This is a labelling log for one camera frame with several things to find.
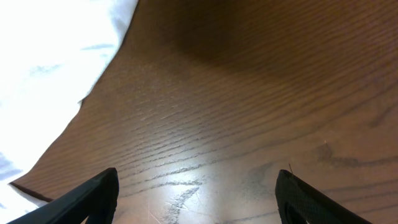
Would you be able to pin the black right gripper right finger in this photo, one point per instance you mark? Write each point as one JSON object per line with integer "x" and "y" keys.
{"x": 299, "y": 202}

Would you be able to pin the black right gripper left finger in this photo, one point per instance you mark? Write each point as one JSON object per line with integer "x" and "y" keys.
{"x": 93, "y": 202}

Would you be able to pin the white printed t-shirt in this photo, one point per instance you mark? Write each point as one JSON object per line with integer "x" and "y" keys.
{"x": 52, "y": 54}

